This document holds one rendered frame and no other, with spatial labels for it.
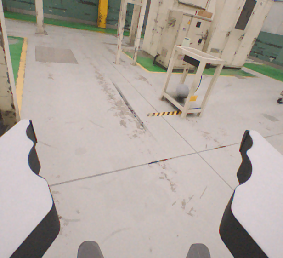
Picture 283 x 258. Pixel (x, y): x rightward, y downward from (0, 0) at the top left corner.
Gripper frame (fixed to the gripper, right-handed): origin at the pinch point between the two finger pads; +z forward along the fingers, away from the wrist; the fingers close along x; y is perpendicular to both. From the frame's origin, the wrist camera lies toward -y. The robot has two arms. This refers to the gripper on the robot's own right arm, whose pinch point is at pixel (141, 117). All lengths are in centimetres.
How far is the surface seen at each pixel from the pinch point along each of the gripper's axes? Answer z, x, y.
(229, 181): 97, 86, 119
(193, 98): 198, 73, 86
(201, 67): 196, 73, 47
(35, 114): 150, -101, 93
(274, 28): 962, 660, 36
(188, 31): 422, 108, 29
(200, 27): 436, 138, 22
